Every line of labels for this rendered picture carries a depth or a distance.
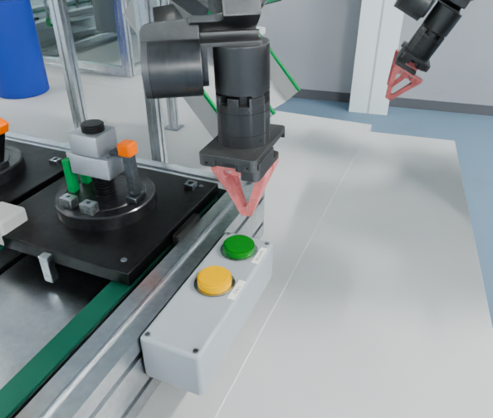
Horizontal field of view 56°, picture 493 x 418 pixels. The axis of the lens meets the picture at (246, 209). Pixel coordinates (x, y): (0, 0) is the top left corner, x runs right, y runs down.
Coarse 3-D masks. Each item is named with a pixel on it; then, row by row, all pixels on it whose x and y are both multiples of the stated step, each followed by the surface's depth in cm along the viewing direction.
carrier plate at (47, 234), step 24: (144, 168) 78; (48, 192) 71; (168, 192) 71; (192, 192) 71; (216, 192) 73; (48, 216) 65; (168, 216) 65; (24, 240) 60; (48, 240) 60; (72, 240) 60; (96, 240) 60; (120, 240) 60; (144, 240) 60; (168, 240) 62; (72, 264) 58; (96, 264) 56; (120, 264) 56; (144, 264) 58
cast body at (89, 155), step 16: (80, 128) 62; (96, 128) 60; (112, 128) 63; (80, 144) 61; (96, 144) 60; (112, 144) 63; (80, 160) 62; (96, 160) 61; (112, 160) 62; (96, 176) 63; (112, 176) 63
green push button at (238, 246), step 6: (228, 240) 60; (234, 240) 60; (240, 240) 60; (246, 240) 60; (252, 240) 60; (228, 246) 59; (234, 246) 59; (240, 246) 59; (246, 246) 59; (252, 246) 59; (228, 252) 58; (234, 252) 58; (240, 252) 58; (246, 252) 58; (252, 252) 59; (240, 258) 58
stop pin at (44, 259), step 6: (42, 258) 58; (48, 258) 58; (42, 264) 58; (48, 264) 58; (54, 264) 59; (42, 270) 59; (48, 270) 59; (54, 270) 60; (48, 276) 59; (54, 276) 60
